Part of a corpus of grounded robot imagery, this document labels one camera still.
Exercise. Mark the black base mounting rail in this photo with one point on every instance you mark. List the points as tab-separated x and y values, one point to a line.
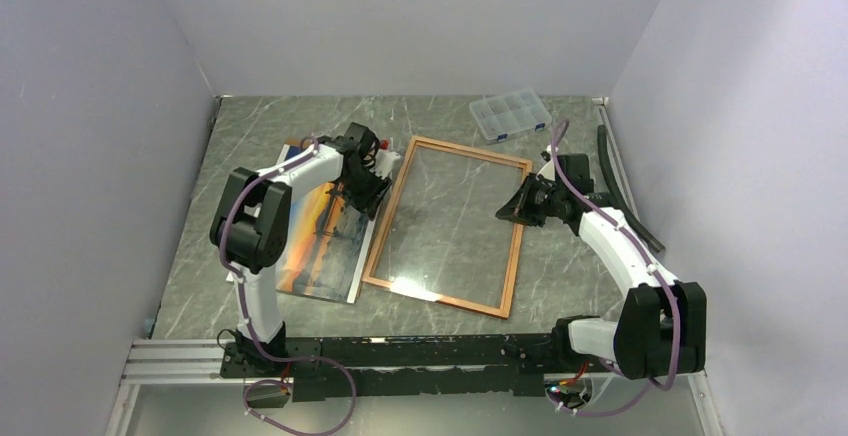
523	365

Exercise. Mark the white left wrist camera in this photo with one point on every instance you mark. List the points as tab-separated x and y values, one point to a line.
387	162

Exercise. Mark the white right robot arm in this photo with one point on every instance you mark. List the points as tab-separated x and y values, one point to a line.
661	330

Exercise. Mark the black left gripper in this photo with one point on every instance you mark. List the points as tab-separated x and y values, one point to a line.
370	202

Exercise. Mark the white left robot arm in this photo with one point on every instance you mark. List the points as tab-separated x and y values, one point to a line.
250	226

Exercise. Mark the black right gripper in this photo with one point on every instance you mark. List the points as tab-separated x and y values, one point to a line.
518	209

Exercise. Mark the clear plastic organizer box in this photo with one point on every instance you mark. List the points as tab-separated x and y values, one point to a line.
509	115

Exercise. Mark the sunset photo print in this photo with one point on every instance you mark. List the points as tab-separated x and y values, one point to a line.
326	247

